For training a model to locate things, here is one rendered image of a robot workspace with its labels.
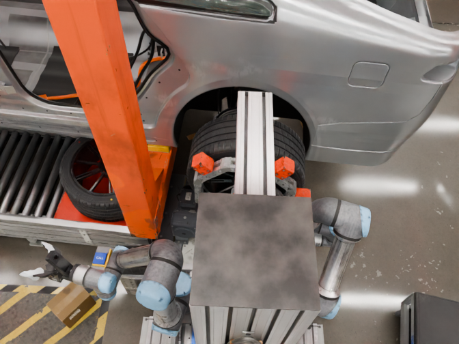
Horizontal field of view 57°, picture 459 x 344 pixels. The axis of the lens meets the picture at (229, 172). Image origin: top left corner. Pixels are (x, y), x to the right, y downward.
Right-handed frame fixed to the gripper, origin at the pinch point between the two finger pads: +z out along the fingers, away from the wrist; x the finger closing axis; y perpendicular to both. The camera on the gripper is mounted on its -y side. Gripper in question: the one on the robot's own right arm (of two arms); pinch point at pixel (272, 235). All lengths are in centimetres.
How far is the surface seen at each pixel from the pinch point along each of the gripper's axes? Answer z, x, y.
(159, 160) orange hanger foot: 71, -51, -15
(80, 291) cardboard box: 112, 19, -65
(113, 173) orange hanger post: 78, -5, 37
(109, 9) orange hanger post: 65, -13, 118
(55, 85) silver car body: 147, -95, -3
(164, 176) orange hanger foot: 65, -40, -15
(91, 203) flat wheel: 111, -26, -33
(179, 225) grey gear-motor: 55, -22, -43
